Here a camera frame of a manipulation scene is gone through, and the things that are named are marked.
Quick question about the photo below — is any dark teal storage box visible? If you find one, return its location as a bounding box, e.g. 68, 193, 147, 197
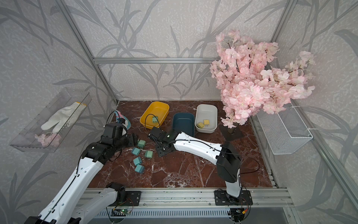
172, 113, 195, 137

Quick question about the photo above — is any clear acrylic wall shelf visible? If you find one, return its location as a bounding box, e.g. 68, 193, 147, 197
9, 88, 92, 153

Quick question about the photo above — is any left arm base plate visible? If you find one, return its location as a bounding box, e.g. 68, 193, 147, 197
106, 182, 142, 207

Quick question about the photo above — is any circuit board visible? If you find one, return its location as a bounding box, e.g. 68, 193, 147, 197
111, 209, 132, 217
227, 208, 249, 216

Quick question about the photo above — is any left circuit board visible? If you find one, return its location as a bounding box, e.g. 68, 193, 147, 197
111, 209, 132, 217

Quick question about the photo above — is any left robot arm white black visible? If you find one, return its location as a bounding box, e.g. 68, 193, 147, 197
25, 116, 138, 224

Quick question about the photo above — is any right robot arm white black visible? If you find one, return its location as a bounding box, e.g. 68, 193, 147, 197
148, 127, 242, 198

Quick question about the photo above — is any pink cherry blossom tree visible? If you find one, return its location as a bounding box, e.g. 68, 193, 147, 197
210, 30, 315, 128

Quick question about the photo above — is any white plastic storage box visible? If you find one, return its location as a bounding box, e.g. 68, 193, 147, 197
195, 104, 218, 133

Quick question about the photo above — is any right circuit board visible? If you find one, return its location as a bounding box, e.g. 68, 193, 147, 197
227, 208, 249, 216

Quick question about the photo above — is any aluminium front rail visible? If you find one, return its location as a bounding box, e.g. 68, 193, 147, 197
58, 188, 294, 210

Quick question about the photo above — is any white work glove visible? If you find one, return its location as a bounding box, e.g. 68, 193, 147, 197
41, 102, 87, 133

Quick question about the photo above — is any teal plug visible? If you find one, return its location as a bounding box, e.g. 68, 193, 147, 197
133, 157, 143, 166
131, 147, 141, 156
135, 164, 145, 174

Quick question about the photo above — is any teal spray bottle pink trigger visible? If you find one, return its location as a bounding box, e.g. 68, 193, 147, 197
114, 110, 131, 130

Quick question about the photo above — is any small pink flower sprig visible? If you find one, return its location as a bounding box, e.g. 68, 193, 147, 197
34, 133, 62, 147

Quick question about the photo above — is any yellow plastic storage box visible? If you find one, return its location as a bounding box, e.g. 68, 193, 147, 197
140, 101, 170, 129

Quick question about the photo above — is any white wire mesh basket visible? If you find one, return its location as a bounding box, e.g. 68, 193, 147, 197
257, 103, 313, 155

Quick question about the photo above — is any teal plug bottom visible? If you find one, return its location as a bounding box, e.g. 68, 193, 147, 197
135, 164, 145, 174

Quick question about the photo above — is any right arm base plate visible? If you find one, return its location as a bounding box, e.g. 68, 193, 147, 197
214, 189, 253, 206

